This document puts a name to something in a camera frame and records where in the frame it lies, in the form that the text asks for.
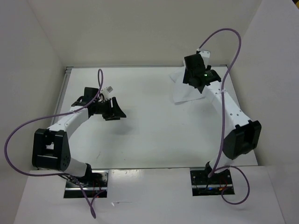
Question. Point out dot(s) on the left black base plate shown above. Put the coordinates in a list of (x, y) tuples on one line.
[(97, 187)]

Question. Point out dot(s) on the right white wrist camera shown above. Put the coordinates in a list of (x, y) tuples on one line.
[(205, 54)]

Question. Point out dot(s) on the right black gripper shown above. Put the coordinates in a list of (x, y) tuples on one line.
[(186, 76)]

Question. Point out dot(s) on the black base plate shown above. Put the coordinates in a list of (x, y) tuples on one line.
[(214, 186), (97, 187)]

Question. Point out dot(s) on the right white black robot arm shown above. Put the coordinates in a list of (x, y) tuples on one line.
[(239, 134)]

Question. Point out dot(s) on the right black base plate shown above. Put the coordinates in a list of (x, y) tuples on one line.
[(214, 186)]

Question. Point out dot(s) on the white skirt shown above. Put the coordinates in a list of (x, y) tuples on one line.
[(183, 92)]

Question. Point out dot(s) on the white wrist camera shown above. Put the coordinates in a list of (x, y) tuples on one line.
[(205, 54), (106, 91)]

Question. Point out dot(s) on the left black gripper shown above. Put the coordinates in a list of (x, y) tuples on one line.
[(117, 111)]

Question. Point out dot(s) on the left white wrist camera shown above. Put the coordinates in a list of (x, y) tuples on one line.
[(106, 91)]

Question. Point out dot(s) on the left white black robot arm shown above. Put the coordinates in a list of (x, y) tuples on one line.
[(51, 148)]

